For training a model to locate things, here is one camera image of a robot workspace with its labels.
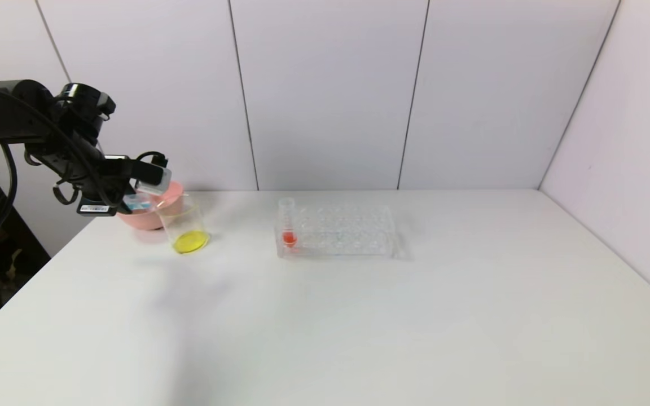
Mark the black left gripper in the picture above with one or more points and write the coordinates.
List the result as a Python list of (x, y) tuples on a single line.
[(97, 207)]

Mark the clear glass beaker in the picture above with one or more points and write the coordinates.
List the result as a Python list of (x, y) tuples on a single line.
[(187, 228)]

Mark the test tube with red pigment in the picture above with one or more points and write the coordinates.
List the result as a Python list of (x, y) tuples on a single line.
[(288, 231)]

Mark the clear acrylic test tube rack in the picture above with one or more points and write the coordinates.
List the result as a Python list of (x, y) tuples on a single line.
[(336, 231)]

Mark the pink plastic bowl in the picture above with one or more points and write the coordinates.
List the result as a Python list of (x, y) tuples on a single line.
[(158, 217)]

